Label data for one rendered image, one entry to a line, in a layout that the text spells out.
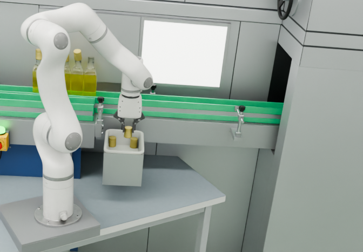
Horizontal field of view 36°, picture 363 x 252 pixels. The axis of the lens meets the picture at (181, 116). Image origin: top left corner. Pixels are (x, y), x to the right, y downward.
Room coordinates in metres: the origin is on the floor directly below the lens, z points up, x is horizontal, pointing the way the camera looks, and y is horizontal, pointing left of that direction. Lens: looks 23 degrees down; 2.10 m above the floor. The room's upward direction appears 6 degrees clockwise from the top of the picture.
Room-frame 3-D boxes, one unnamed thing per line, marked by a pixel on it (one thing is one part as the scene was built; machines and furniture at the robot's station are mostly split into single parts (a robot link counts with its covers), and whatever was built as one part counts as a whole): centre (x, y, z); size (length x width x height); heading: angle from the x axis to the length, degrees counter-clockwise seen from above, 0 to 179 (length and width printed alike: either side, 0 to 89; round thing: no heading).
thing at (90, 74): (2.41, 0.44, 1.16); 0.06 x 0.06 x 0.21; 7
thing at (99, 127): (2.31, 0.37, 1.02); 0.09 x 0.04 x 0.07; 7
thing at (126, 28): (2.57, 0.26, 1.32); 0.90 x 0.03 x 0.34; 97
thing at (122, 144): (2.21, 0.24, 0.97); 0.22 x 0.17 x 0.09; 7
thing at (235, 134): (2.37, -0.27, 1.07); 0.17 x 0.05 x 0.23; 7
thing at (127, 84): (2.16, 0.22, 1.35); 0.09 x 0.08 x 0.13; 42
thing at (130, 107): (2.16, 0.22, 1.20); 0.10 x 0.07 x 0.11; 98
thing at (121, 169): (2.23, 0.24, 0.92); 0.27 x 0.17 x 0.15; 7
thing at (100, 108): (2.29, 0.37, 1.12); 0.17 x 0.03 x 0.12; 7
